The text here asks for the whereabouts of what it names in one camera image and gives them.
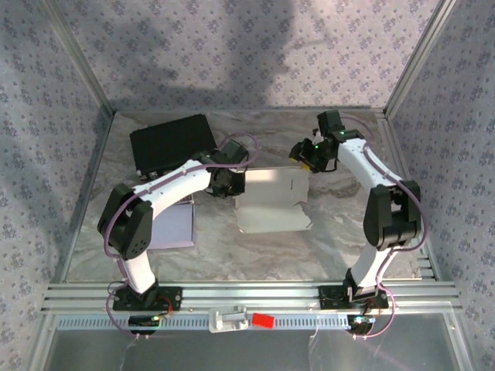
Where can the beige paper box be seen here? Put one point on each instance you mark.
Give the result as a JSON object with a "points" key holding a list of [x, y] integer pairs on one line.
{"points": [[270, 185]]}

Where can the lavender paper box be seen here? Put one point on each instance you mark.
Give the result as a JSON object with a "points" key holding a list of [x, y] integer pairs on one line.
{"points": [[174, 228]]}

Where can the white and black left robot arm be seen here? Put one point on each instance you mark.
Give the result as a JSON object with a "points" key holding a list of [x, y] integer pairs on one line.
{"points": [[131, 232]]}

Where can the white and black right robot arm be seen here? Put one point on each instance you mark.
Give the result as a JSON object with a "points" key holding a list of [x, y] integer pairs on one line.
{"points": [[390, 220]]}

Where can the black ribbed carrying case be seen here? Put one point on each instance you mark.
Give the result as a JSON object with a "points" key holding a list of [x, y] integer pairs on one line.
{"points": [[166, 143]]}

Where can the red plastic block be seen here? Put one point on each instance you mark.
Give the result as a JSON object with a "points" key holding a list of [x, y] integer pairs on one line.
{"points": [[263, 320]]}

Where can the black controller module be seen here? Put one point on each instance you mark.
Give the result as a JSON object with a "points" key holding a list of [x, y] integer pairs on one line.
{"points": [[359, 326], [141, 321]]}

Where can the grey metal panel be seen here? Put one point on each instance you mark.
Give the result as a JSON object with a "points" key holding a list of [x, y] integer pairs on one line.
{"points": [[232, 351]]}

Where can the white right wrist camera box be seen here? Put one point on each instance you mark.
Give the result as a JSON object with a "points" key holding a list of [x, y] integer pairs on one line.
{"points": [[316, 135]]}

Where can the aluminium side rail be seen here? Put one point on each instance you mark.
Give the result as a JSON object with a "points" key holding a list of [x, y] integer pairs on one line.
{"points": [[394, 154], [86, 185]]}

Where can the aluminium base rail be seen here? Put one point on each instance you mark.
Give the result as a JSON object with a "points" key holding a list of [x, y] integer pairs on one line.
{"points": [[251, 293]]}

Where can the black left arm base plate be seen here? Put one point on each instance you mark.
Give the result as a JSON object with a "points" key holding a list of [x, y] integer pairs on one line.
{"points": [[170, 297]]}

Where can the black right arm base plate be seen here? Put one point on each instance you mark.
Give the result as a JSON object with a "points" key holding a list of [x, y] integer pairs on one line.
{"points": [[328, 299]]}

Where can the aluminium frame post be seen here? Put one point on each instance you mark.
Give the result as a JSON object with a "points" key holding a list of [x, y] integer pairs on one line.
{"points": [[81, 58], [419, 58]]}

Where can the white plastic bracket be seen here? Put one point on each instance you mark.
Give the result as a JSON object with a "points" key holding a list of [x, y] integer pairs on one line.
{"points": [[216, 320]]}

